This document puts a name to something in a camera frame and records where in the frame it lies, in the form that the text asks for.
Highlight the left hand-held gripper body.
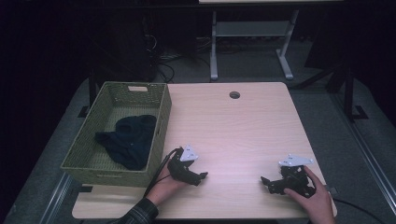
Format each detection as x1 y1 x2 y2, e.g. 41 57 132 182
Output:
167 144 202 184

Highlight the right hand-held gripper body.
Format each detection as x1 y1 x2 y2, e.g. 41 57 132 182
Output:
277 153 317 199

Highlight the person's left hand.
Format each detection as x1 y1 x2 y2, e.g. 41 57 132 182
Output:
145 167 189 207

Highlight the person's right hand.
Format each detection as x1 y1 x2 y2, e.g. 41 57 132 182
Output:
283 165 337 224

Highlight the dark cloth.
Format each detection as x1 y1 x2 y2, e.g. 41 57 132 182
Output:
93 114 158 172

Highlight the green woven basket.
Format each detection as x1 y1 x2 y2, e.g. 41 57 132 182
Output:
60 81 173 189

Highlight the black metal stand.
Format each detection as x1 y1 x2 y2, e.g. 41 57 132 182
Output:
292 60 370 123

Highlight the dark computer tower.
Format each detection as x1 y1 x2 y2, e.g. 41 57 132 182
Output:
92 12 158 84

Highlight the left hand-held gripper cable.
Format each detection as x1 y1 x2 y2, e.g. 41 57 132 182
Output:
142 147 185 199

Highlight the hand-held gripper cable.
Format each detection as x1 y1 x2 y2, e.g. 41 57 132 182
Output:
142 147 185 199
325 186 388 224

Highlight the right hand-held gripper cable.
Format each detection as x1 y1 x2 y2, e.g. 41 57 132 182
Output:
325 186 388 224

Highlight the metal floor rail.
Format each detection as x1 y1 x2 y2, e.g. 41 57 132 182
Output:
330 92 396 217
36 172 75 224

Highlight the tangle of floor cables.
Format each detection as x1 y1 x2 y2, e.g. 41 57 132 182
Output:
144 33 213 84

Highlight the white metal desk frame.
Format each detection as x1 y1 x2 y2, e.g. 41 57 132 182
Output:
199 0 344 82

